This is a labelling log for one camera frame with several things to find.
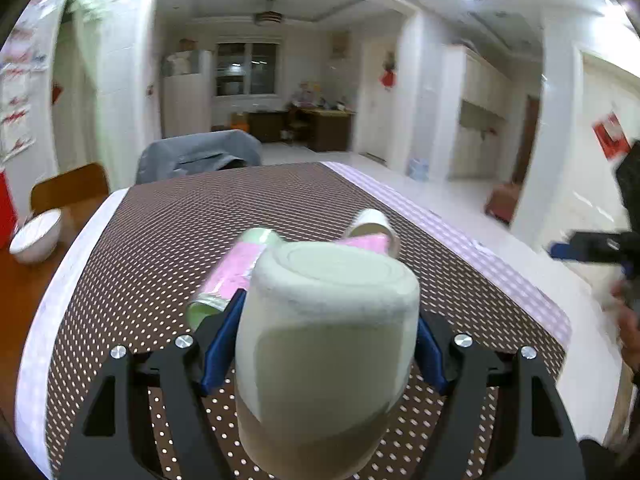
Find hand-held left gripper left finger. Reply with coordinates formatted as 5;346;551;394
60;290;246;480

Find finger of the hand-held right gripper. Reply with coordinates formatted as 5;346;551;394
549;230;626;264

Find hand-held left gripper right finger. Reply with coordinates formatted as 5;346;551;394
416;316;587;480

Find cream white cup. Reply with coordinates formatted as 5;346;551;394
235;241;421;479

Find green and pink cup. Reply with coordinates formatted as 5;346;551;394
186;227;284;329

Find pink and white cup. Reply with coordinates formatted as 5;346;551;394
341;208;401;261

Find person's right hand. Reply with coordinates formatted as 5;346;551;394
611;279;640;361

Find red stool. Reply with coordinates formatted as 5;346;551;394
484;182;524;224

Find wooden door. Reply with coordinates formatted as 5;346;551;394
511;97;541;184

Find brown dotted tablecloth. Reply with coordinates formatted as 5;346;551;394
15;160;574;480

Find grey covered chair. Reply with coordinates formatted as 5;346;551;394
135;129;264;186

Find white bowl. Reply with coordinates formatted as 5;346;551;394
9;209;64;265

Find wooden chair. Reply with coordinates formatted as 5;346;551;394
30;162;111;217

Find wooden desk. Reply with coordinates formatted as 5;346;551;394
248;106;356;152

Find white refrigerator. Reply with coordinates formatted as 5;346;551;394
160;49;214;139

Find red container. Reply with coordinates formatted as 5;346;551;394
0;169;19;252

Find window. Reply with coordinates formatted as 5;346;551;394
214;42;279;97

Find ceiling lamp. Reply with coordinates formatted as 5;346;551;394
253;0;284;27

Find red wall poster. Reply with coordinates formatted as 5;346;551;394
591;111;633;155

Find white wall cabinet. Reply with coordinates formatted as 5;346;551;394
446;44;512;179

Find wall posters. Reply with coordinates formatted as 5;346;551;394
0;0;52;162

